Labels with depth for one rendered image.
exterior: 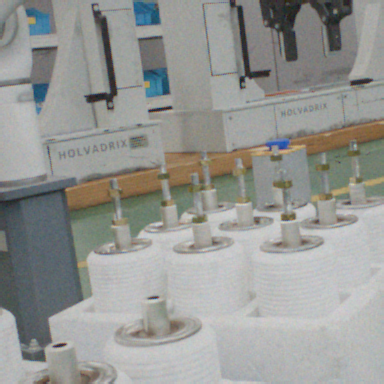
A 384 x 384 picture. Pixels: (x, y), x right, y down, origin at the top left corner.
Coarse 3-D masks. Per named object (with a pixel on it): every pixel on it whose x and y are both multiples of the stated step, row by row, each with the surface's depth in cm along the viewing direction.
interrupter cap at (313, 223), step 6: (318, 216) 114; (342, 216) 112; (348, 216) 112; (354, 216) 111; (300, 222) 111; (306, 222) 112; (312, 222) 111; (318, 222) 112; (342, 222) 108; (348, 222) 108; (354, 222) 109; (306, 228) 109; (312, 228) 108; (318, 228) 108; (324, 228) 107; (330, 228) 107
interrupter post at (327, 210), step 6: (318, 204) 110; (324, 204) 110; (330, 204) 110; (324, 210) 110; (330, 210) 110; (324, 216) 110; (330, 216) 110; (336, 216) 111; (324, 222) 110; (330, 222) 110; (336, 222) 110
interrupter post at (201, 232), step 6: (192, 228) 105; (198, 228) 105; (204, 228) 105; (198, 234) 105; (204, 234) 105; (210, 234) 106; (198, 240) 105; (204, 240) 105; (210, 240) 105; (198, 246) 105; (204, 246) 105
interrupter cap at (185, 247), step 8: (192, 240) 109; (216, 240) 108; (224, 240) 107; (232, 240) 106; (176, 248) 105; (184, 248) 105; (192, 248) 106; (200, 248) 104; (208, 248) 103; (216, 248) 103; (224, 248) 103
